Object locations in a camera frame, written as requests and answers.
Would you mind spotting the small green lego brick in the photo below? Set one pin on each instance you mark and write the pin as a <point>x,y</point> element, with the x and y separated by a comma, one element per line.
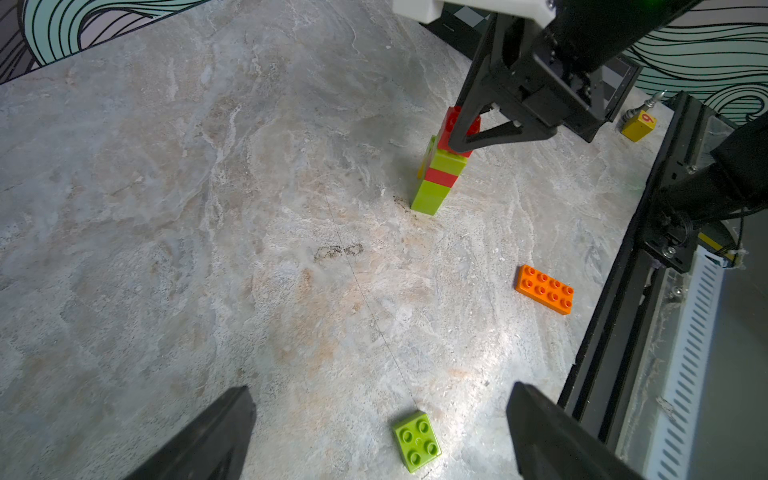
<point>417,441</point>
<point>447,162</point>

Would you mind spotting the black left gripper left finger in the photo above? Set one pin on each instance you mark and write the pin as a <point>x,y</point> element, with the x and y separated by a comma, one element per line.
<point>212,446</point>

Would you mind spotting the white slotted cable duct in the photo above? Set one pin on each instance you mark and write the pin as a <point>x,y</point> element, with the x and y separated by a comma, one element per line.
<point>672,439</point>

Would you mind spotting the orange lego plate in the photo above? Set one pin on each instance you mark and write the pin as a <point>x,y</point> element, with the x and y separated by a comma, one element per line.
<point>545,290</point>

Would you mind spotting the yellow numbered cube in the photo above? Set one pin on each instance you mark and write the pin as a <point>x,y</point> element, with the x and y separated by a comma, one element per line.
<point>638,126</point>

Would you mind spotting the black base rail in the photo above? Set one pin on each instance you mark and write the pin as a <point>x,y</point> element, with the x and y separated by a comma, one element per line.
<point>679,198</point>

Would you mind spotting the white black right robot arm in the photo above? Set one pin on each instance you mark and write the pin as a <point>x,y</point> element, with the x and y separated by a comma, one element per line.
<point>526,80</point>

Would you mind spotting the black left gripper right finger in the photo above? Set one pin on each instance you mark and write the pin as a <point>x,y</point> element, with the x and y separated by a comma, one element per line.
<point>548,444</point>

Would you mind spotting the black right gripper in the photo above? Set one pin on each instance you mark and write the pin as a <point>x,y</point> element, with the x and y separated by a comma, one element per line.
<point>540,88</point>

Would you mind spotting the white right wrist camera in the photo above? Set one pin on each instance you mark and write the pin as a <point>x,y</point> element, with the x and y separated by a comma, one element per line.
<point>542,12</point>

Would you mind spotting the black white chessboard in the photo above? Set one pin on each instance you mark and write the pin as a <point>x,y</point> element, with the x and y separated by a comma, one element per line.
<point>588,32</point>

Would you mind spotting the small metal chess piece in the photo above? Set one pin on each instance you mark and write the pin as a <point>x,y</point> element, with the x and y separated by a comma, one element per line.
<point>645,106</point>

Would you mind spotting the long green lego brick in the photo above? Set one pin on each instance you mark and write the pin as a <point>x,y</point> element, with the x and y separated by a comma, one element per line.
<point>429,196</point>

